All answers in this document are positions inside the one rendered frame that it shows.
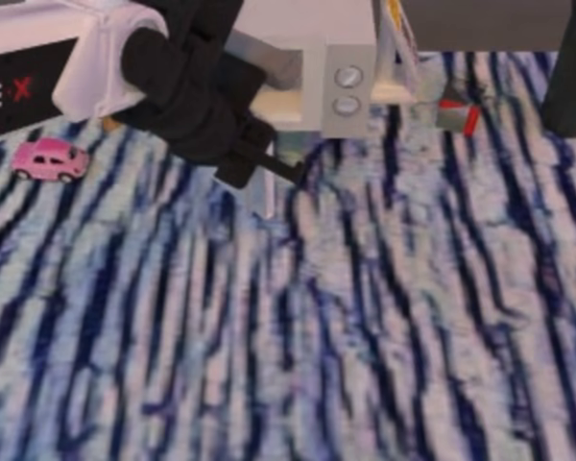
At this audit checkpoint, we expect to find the white microwave with gray panel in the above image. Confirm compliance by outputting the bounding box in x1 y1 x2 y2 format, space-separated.
226 28 378 139

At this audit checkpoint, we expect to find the white stand with yellow print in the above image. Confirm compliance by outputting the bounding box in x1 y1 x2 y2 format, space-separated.
370 0 420 106

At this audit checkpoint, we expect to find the blue white striped cloth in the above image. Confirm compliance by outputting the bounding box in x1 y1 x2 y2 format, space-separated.
0 50 576 461

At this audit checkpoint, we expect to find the pink toy car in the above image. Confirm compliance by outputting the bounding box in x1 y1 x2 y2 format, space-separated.
11 135 90 184

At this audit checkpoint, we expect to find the red and gray small object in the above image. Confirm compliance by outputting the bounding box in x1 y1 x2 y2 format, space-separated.
435 85 482 137

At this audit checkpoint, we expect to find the dark cylindrical object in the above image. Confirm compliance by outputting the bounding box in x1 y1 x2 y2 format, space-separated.
540 0 576 139

